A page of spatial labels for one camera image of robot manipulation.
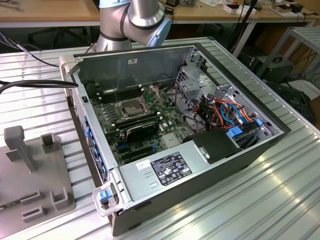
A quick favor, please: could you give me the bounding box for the black RAM slot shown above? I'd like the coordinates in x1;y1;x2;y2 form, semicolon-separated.
96;87;144;97
98;84;142;94
116;115;164;130
114;111;161;126
98;90;145;100
99;93;144;104

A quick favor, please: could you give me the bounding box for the CPU socket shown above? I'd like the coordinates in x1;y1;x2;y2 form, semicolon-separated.
115;98;151;120

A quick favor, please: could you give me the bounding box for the black expansion slot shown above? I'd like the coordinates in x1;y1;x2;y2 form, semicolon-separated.
116;144;154;157

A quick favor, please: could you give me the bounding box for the blue expansion slot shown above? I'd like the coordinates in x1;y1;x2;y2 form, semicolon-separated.
117;139;157;151

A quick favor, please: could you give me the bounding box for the green motherboard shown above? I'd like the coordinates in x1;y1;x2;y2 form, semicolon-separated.
88;83;198;166

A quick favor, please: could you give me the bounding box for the black graphics card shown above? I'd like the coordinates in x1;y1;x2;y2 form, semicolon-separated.
124;121;161;144

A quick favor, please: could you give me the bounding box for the silver chipset heatsink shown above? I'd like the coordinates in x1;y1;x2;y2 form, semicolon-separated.
161;133;183;149

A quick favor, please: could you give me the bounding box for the silver drive cage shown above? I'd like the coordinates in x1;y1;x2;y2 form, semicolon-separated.
174;65;218;126

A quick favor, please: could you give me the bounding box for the black plastic shroud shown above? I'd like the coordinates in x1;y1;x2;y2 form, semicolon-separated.
182;129;244;165

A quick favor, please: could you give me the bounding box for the grey power supply unit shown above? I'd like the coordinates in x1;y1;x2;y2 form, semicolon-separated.
117;139;210;204

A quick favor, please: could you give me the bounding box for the open black PC case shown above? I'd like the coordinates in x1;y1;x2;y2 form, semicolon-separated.
57;42;292;237

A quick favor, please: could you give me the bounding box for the blue case latch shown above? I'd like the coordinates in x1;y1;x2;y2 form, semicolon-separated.
98;189;111;205

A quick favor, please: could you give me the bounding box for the white box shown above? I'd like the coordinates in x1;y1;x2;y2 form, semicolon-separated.
223;3;257;15

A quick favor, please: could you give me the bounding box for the grey parts rack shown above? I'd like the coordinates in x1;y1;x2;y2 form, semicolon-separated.
0;125;77;226

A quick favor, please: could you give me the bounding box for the dark glass panel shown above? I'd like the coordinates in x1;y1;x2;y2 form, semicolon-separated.
264;81;317;123

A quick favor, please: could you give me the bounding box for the long wooden desk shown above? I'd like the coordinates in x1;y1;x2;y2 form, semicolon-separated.
0;0;320;58

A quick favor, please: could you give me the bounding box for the metal slat shelf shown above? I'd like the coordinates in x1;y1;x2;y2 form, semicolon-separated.
257;26;320;79

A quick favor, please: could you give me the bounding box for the metal socket cover frame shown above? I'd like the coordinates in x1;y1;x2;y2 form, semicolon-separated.
140;84;164;106

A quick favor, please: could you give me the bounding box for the blue data cable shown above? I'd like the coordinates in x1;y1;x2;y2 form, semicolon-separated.
219;99;254;125

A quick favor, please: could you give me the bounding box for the thick black cable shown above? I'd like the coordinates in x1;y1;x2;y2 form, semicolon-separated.
0;79;79;95

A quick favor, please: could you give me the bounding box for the black box with handle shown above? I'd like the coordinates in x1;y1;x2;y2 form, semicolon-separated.
249;56;295;84

